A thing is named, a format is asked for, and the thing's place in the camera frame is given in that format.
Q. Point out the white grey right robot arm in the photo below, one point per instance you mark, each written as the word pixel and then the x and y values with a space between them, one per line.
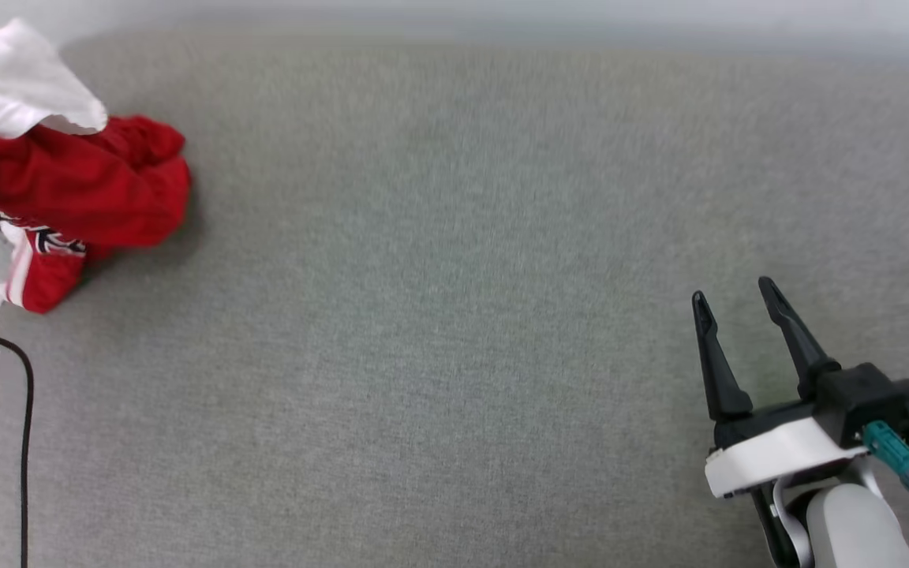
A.
pixel 853 525

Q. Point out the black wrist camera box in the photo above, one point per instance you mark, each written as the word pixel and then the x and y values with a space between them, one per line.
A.
pixel 865 402

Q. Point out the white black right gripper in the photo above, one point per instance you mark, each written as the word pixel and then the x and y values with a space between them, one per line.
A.
pixel 778 454

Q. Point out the red Bulls 23 jersey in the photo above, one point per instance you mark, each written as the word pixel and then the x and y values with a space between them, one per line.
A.
pixel 91 189

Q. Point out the white cloth garment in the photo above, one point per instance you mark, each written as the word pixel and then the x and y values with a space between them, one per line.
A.
pixel 13 79

